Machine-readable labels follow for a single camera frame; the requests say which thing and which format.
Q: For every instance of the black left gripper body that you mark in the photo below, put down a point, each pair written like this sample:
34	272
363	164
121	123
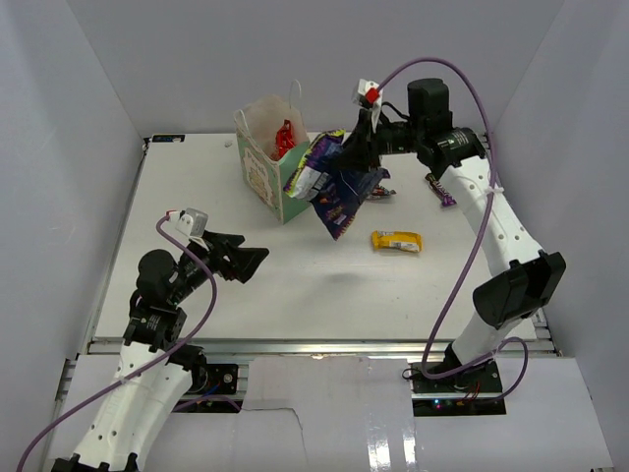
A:
195	270

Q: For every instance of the blue purple snack bag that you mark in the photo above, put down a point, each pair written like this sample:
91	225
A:
335	194

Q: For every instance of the white foam board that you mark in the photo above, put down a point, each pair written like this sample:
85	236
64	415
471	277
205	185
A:
350	414

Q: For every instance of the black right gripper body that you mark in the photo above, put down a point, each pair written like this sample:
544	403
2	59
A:
397	138

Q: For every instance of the red candy bag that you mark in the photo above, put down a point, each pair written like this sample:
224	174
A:
283	142

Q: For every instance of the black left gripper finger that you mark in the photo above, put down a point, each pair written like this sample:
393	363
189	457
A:
245	262
223	244

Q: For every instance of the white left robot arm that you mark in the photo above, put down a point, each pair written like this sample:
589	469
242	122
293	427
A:
157	366

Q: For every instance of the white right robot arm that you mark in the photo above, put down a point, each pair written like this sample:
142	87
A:
523	276

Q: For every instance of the purple chocolate egg candy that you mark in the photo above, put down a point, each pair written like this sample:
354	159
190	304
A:
380	192

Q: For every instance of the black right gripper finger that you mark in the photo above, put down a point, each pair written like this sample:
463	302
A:
363	137
359	153

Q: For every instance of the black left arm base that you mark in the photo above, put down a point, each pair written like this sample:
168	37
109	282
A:
214	379

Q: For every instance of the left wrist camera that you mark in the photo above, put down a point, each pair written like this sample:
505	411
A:
190	222

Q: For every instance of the dark purple candy bar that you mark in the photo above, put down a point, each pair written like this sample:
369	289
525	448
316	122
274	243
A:
446	199

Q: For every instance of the green paper gift bag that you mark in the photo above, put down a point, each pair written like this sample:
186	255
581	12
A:
256	125

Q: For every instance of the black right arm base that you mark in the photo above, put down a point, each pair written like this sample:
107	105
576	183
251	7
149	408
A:
465	395

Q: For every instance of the yellow wrapped snack bar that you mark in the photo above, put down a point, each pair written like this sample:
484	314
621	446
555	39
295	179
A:
398	240

